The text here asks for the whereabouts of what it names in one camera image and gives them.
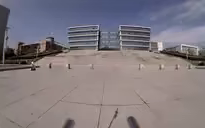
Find brown brick building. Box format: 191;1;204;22
16;36;70;56

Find robot's own part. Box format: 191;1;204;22
126;115;141;128
62;118;76;128

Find small white building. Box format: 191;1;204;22
149;41;164;52

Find low white building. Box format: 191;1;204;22
164;43;200;56

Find pale concrete ramp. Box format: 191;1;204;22
34;49;195;68

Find lamp pole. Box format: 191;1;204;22
1;26;10;65

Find pale concrete paved plaza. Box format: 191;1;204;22
0;64;205;128

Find white striped building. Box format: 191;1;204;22
67;24;152;52

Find row of bollards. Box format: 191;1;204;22
29;60;193;72

